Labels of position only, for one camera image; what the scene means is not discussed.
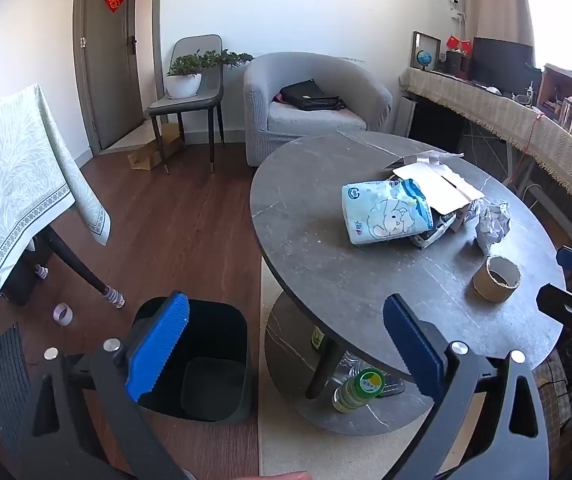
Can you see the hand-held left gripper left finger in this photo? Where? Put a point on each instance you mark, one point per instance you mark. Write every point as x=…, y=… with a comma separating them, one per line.
x=158, y=345

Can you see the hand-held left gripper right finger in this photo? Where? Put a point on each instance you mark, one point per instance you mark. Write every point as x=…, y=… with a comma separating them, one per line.
x=416, y=355

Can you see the black trash bin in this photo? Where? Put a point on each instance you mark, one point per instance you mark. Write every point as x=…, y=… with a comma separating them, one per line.
x=206, y=340

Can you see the brown cardboard tape core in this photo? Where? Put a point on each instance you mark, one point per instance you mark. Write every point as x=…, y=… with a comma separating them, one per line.
x=486, y=285

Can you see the white paper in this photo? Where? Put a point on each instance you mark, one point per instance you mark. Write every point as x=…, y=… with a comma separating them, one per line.
x=491, y=225

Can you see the blue white printed tissue pack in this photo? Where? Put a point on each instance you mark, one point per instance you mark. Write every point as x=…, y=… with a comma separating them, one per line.
x=386, y=220

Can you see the white red cardboard box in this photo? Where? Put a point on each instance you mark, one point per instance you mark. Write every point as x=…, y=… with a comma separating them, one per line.
x=441, y=185

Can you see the green cap jar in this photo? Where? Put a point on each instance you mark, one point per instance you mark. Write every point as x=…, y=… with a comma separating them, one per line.
x=361, y=385

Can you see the clear plastic bottle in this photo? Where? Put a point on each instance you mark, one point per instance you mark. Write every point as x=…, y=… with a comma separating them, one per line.
x=352, y=365

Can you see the white tape roll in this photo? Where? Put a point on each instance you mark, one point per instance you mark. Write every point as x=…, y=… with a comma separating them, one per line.
x=56, y=316

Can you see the black dining table leg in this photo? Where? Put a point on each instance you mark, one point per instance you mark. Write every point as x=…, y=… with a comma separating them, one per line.
x=81, y=265

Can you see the round grey marble table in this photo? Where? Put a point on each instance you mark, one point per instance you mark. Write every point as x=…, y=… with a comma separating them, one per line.
x=326, y=240

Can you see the grey door mat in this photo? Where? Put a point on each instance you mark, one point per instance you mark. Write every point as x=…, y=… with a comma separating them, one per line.
x=11, y=385

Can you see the cream rug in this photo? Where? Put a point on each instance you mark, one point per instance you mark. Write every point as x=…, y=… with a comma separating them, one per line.
x=276, y=450

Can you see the wooden desktop shelf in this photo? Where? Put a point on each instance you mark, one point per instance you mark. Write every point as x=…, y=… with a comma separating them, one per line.
x=553, y=85

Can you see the beige lace desk cover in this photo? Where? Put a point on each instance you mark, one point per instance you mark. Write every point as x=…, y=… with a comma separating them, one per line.
x=491, y=105

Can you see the flat brown cardboard box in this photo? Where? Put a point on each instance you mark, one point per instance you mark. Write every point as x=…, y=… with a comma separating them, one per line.
x=146, y=157

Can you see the black monitor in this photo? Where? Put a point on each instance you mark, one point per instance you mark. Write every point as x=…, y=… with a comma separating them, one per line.
x=501, y=60

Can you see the dark speaker box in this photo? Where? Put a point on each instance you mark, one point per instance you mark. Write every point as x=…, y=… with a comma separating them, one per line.
x=458, y=65

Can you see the small red flags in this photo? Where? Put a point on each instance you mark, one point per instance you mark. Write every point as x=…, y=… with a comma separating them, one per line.
x=458, y=44

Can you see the small blue globe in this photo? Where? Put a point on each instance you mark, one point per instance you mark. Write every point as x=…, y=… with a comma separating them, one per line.
x=423, y=58

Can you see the potted plant in white pot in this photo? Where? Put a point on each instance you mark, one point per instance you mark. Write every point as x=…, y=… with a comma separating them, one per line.
x=183, y=85

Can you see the beige curtain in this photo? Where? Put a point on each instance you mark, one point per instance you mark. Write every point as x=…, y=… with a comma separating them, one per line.
x=496, y=0

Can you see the black bag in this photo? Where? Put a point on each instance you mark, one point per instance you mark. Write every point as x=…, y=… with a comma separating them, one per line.
x=308, y=95

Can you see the grey armchair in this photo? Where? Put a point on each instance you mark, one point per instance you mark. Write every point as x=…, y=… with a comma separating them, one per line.
x=276, y=85

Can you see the grey door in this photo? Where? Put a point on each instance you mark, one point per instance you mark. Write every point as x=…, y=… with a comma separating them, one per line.
x=111, y=60

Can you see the grey dining chair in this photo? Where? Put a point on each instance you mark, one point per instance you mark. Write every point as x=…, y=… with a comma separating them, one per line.
x=196, y=42

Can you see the wooden picture frame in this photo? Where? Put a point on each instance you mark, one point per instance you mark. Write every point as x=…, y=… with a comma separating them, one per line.
x=423, y=40

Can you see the white security camera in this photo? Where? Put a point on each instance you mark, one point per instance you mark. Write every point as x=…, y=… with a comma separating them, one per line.
x=458, y=0

